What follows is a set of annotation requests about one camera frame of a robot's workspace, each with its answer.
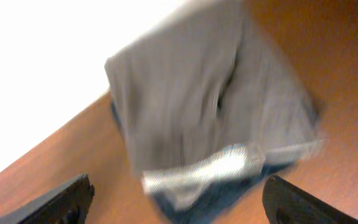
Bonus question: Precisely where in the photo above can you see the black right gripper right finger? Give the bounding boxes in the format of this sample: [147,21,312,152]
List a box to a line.
[262,175,358,224]

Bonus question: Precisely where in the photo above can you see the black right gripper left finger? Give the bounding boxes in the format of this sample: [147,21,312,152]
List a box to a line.
[0,174,95,224]

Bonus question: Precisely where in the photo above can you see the grey shorts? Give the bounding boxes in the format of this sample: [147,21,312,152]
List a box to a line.
[104,0,326,212]

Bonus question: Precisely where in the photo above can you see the folded navy garment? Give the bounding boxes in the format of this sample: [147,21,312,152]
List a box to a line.
[110,99,291,224]

